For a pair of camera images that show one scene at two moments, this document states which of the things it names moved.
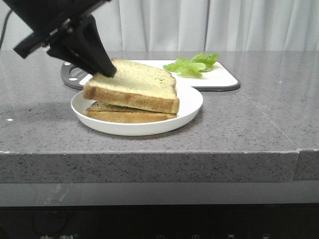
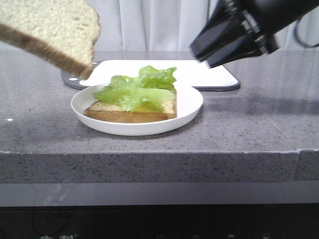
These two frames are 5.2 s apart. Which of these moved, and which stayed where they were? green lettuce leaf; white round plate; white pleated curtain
Moved: green lettuce leaf
Stayed: white round plate; white pleated curtain
